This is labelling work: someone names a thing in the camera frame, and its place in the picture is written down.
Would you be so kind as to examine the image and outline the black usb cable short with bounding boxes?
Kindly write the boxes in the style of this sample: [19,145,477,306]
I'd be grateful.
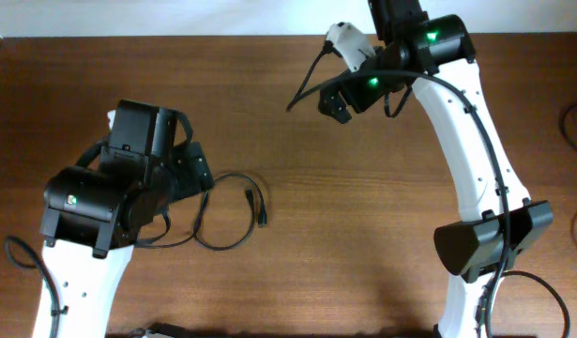
[136,173,268,252]

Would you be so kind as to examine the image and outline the black usb cable long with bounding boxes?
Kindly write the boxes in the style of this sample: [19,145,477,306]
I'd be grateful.
[558,101,577,259]

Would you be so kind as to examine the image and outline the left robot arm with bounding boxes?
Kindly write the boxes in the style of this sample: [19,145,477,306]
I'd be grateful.
[32,100,213,337]

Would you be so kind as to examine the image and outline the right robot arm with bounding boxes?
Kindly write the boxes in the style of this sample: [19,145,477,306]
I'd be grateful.
[318,1,554,337]

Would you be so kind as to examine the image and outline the black device at table edge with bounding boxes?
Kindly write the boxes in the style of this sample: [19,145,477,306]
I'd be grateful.
[128,323,192,338]

